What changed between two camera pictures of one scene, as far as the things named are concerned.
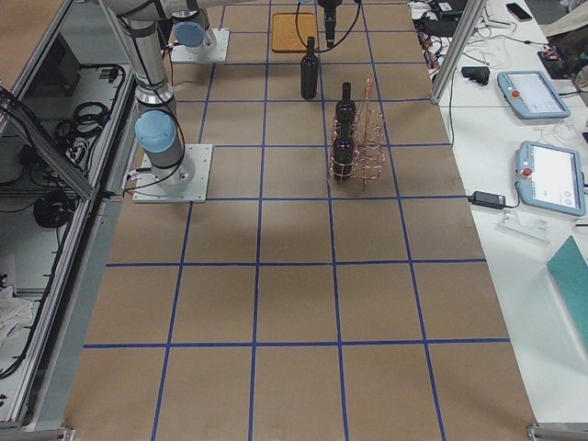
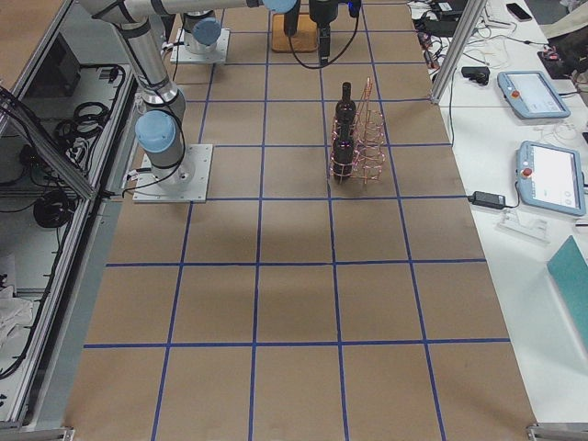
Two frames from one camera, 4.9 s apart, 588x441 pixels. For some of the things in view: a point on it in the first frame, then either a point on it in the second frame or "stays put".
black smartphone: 514,10 stays put
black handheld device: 478,73 stays put
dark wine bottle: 310,72 to 290,22
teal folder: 570,268 stays put
